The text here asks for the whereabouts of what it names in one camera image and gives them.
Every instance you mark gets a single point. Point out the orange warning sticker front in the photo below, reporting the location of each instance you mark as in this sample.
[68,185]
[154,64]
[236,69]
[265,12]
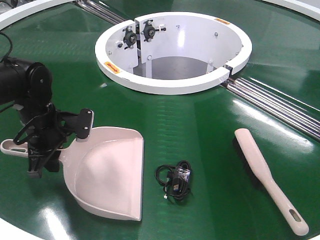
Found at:
[112,67]

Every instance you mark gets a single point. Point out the white outer rim left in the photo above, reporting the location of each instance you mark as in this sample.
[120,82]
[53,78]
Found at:
[13,15]

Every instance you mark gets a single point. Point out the beige plastic dustpan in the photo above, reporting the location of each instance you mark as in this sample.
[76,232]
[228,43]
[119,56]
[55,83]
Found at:
[105,173]

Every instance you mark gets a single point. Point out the orange warning sticker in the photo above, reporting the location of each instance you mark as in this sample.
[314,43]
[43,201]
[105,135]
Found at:
[222,21]
[112,67]

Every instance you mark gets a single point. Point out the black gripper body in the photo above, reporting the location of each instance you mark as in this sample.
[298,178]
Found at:
[45,128]

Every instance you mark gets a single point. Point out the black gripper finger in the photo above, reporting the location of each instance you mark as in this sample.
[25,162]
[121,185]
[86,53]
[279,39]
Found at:
[84,123]
[39,160]

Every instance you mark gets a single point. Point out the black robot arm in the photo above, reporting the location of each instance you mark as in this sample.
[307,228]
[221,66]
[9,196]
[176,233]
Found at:
[27,86]

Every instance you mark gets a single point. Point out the orange warning sticker back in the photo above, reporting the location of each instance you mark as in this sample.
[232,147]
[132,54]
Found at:
[222,21]

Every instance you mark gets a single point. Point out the chrome rollers near right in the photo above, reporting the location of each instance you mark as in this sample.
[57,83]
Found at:
[275,105]

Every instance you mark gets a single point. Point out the right black bearing mount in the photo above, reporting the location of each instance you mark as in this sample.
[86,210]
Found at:
[149,30]

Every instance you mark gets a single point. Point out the white rim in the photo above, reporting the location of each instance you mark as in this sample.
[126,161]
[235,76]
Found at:
[310,8]
[13,15]

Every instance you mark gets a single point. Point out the chrome rollers far left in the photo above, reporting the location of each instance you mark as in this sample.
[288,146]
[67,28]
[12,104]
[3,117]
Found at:
[101,10]

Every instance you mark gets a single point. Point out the black bearing mount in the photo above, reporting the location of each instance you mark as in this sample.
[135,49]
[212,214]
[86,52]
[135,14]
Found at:
[149,30]
[130,38]

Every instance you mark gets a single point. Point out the chrome rollers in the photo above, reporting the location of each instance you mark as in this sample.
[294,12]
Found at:
[101,10]
[275,105]

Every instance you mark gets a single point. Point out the white outer rim right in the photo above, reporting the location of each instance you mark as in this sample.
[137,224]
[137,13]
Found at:
[310,8]

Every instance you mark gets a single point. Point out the left black bearing mount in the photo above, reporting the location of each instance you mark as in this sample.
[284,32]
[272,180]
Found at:
[130,38]

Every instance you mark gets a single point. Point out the beige hand brush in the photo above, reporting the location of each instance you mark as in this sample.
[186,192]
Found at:
[262,172]

